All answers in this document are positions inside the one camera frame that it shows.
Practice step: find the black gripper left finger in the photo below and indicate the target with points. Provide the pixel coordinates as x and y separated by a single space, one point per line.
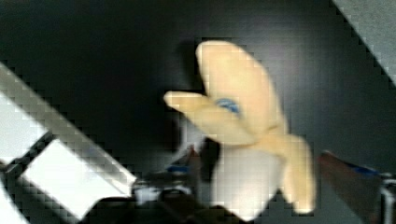
167 197

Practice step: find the black toaster oven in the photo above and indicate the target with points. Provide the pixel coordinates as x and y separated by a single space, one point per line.
106 64

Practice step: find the peeled banana toy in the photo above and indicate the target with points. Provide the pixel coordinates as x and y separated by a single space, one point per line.
240 110

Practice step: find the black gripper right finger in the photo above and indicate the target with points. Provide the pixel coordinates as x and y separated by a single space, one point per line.
368 193

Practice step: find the grey fabric panel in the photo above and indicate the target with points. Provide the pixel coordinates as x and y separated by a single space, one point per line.
375 23

